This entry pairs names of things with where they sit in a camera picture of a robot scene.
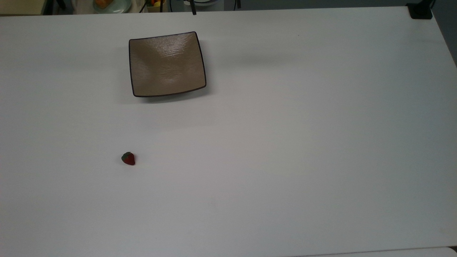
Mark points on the thin black rod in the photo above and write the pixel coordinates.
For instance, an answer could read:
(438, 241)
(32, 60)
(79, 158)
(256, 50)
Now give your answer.
(193, 7)

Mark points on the red strawberry with green top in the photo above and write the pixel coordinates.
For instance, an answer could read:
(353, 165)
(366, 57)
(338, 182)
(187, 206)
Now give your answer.
(129, 159)

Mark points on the pale plate with orange food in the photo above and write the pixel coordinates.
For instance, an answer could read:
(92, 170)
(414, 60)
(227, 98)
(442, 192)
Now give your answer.
(110, 5)

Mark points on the black camera stand clamp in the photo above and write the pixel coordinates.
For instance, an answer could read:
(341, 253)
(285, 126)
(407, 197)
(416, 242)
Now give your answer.
(420, 10)

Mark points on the box with colourful fruit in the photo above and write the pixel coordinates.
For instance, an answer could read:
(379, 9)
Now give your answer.
(155, 5)

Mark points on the white round rimmed object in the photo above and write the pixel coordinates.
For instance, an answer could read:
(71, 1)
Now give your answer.
(201, 3)

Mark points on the square brown ceramic plate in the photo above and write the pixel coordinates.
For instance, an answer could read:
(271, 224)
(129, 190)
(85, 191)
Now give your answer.
(167, 66)

